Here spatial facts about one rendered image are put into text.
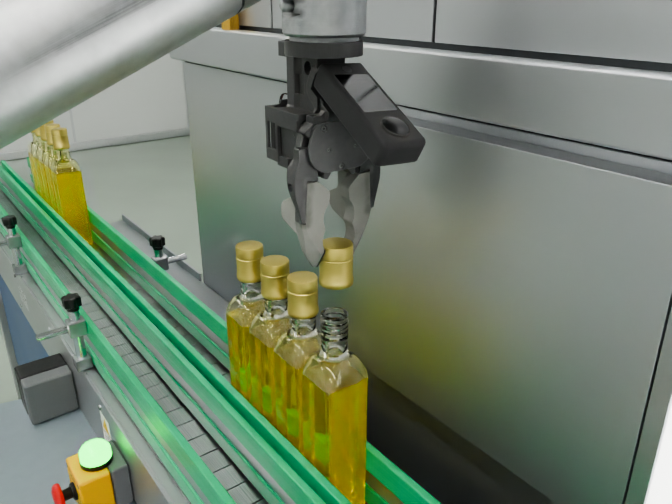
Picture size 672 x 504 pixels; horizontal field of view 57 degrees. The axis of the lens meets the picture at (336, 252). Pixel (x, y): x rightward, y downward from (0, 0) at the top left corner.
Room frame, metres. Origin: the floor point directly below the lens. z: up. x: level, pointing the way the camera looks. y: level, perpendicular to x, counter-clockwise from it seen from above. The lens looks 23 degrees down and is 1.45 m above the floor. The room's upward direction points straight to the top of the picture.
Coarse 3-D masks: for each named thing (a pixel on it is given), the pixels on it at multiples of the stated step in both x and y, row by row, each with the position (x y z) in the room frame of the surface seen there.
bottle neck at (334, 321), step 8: (328, 312) 0.58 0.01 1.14; (336, 312) 0.58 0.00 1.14; (344, 312) 0.57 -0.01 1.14; (320, 320) 0.57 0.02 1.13; (328, 320) 0.56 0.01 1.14; (336, 320) 0.56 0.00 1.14; (344, 320) 0.56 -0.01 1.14; (320, 328) 0.57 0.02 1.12; (328, 328) 0.56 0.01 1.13; (336, 328) 0.56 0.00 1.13; (344, 328) 0.56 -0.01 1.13; (320, 336) 0.57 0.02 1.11; (328, 336) 0.56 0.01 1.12; (336, 336) 0.56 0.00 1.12; (344, 336) 0.56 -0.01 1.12; (328, 344) 0.56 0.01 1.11; (336, 344) 0.56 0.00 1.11; (344, 344) 0.56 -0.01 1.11; (328, 352) 0.56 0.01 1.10; (336, 352) 0.56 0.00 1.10; (344, 352) 0.56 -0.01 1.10
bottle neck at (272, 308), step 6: (264, 300) 0.66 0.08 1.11; (270, 300) 0.65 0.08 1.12; (276, 300) 0.65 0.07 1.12; (282, 300) 0.65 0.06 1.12; (264, 306) 0.66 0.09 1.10; (270, 306) 0.65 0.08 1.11; (276, 306) 0.65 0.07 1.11; (282, 306) 0.65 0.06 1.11; (264, 312) 0.66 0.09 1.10; (270, 312) 0.65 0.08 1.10; (276, 312) 0.65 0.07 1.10; (282, 312) 0.65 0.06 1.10
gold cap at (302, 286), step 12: (288, 276) 0.62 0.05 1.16; (300, 276) 0.62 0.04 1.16; (312, 276) 0.62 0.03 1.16; (288, 288) 0.61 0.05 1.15; (300, 288) 0.60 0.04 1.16; (312, 288) 0.60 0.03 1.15; (288, 300) 0.61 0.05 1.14; (300, 300) 0.60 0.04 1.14; (312, 300) 0.60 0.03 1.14; (288, 312) 0.61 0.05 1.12; (300, 312) 0.60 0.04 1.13; (312, 312) 0.60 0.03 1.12
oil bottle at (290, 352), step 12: (288, 336) 0.61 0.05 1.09; (312, 336) 0.61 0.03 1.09; (276, 348) 0.61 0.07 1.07; (288, 348) 0.60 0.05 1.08; (300, 348) 0.59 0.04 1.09; (312, 348) 0.59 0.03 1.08; (276, 360) 0.61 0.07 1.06; (288, 360) 0.59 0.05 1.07; (300, 360) 0.58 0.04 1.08; (276, 372) 0.61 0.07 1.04; (288, 372) 0.59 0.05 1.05; (300, 372) 0.58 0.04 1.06; (276, 384) 0.61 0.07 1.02; (288, 384) 0.59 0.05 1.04; (300, 384) 0.58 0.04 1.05; (276, 396) 0.62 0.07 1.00; (288, 396) 0.59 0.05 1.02; (300, 396) 0.58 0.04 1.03; (276, 408) 0.62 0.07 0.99; (288, 408) 0.60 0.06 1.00; (300, 408) 0.58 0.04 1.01; (276, 420) 0.62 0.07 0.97; (288, 420) 0.60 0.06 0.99; (300, 420) 0.58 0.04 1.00; (288, 432) 0.60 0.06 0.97; (300, 432) 0.58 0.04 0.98; (300, 444) 0.58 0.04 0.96
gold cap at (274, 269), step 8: (272, 256) 0.67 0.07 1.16; (280, 256) 0.67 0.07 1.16; (264, 264) 0.65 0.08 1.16; (272, 264) 0.65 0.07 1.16; (280, 264) 0.65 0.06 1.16; (288, 264) 0.66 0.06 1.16; (264, 272) 0.65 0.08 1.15; (272, 272) 0.65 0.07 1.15; (280, 272) 0.65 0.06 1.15; (288, 272) 0.66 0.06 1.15; (264, 280) 0.65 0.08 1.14; (272, 280) 0.65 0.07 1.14; (280, 280) 0.65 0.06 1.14; (264, 288) 0.65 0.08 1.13; (272, 288) 0.65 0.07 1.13; (280, 288) 0.65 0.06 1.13; (264, 296) 0.65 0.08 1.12; (272, 296) 0.64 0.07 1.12; (280, 296) 0.65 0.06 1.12
